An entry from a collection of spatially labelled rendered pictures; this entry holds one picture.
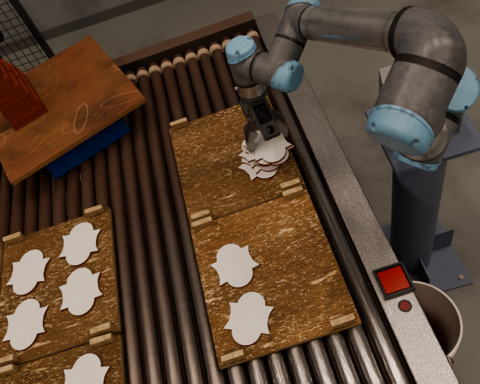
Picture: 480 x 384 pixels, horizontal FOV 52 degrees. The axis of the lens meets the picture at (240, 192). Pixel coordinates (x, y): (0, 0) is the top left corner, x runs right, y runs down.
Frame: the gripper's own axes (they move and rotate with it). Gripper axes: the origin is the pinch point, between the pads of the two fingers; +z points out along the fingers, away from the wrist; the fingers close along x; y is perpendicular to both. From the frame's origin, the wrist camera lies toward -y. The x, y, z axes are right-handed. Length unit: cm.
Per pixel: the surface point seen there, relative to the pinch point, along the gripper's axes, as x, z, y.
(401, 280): -13, 7, -51
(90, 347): 65, 6, -33
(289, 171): -2.4, 5.8, -7.4
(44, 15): 89, 80, 285
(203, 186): 22.8, 5.8, 0.7
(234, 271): 23.7, 5.0, -30.8
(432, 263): -52, 98, -14
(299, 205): 0.2, 5.8, -19.7
